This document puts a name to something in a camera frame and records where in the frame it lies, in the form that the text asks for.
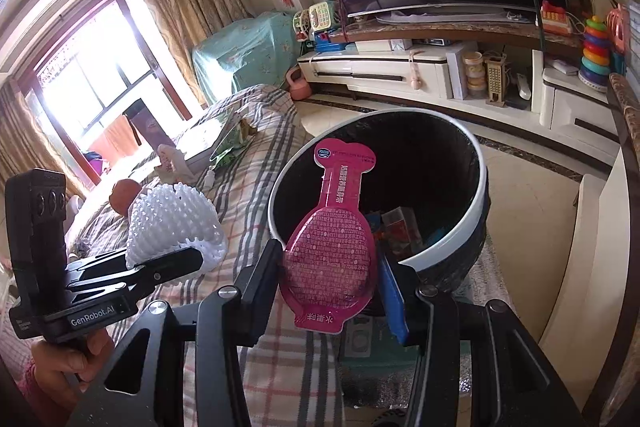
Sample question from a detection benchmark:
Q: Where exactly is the orange hanging cloth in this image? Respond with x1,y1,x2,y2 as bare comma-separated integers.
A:
92,116,143,160

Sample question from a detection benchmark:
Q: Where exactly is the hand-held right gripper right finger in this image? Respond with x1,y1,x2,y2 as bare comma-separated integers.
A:
377,251,587,427

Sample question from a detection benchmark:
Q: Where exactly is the stack of clear plastic boxes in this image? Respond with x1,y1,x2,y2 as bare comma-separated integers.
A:
607,0,640,75

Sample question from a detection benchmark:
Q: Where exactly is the stack of small jars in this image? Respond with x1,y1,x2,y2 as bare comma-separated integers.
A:
462,51,486,98

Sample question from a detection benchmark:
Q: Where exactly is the pink kettlebell toy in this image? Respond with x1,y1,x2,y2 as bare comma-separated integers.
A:
285,67,313,101

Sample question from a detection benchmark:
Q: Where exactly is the rainbow stacking ring toy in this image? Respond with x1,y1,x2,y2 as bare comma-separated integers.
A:
579,16,612,85

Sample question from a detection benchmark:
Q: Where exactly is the person's left hand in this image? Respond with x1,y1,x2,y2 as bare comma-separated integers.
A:
29,328,117,408

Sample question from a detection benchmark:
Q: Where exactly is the white foam fruit net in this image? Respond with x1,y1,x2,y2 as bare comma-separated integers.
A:
125,184,227,275

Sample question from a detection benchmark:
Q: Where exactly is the white bin with black bag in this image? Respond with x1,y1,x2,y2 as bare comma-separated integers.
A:
267,107,491,298

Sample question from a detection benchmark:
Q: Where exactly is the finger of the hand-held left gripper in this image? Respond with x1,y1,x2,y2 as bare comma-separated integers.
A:
67,247,203,284
70,273,167,304

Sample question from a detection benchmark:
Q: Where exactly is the blue toy cash register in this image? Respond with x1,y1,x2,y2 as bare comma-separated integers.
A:
312,32,347,55

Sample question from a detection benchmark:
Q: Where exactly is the red apple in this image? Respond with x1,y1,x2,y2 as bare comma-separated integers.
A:
110,179,143,218

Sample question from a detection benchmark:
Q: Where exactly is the yellow toy telephone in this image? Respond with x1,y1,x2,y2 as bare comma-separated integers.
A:
309,0,343,35

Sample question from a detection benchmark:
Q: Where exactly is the brown framed balcony door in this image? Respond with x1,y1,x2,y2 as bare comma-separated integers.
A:
22,0,193,178

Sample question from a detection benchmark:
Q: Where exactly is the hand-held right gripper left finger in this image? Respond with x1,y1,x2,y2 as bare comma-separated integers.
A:
65,238,284,427

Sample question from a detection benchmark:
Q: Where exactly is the colourful wheel toy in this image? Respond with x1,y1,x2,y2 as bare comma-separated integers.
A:
292,9,313,42

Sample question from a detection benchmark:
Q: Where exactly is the pink jelly pouch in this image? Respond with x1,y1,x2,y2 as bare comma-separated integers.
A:
277,138,378,335

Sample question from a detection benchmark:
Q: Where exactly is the white crumpled wrapper red print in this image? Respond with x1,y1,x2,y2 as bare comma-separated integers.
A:
157,144,196,185

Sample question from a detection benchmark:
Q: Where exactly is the white television cabinet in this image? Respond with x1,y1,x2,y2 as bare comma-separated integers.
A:
297,22,623,168

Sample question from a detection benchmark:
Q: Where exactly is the teal covered furniture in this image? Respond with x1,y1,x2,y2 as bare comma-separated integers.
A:
192,9,301,105

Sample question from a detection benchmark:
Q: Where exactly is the wooden lattice box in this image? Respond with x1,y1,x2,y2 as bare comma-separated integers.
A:
485,54,506,106

